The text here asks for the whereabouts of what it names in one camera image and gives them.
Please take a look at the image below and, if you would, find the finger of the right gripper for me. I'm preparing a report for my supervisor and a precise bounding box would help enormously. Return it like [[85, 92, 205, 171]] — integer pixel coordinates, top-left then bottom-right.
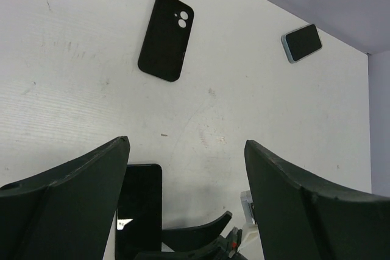
[[135, 238, 232, 260], [161, 211, 232, 251]]

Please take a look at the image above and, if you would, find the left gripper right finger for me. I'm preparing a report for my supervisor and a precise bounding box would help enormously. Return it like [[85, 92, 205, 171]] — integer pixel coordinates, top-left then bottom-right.
[[244, 140, 389, 259]]

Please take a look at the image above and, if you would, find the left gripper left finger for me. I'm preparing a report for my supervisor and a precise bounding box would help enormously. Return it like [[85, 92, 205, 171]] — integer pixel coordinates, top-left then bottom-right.
[[1, 136, 130, 259]]

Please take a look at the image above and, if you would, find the black smartphone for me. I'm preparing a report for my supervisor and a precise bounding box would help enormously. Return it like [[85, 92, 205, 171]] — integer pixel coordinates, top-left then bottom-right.
[[115, 164, 162, 259]]

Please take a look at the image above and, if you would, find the phone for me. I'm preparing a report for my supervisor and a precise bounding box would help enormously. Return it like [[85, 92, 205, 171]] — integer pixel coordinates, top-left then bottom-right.
[[281, 24, 322, 63]]

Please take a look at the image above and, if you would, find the black phone case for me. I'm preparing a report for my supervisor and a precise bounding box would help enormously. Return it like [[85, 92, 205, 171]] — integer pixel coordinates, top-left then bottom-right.
[[138, 0, 194, 82]]

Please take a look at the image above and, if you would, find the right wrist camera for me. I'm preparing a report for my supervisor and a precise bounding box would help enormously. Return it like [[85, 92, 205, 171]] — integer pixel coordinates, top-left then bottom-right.
[[240, 190, 258, 239]]

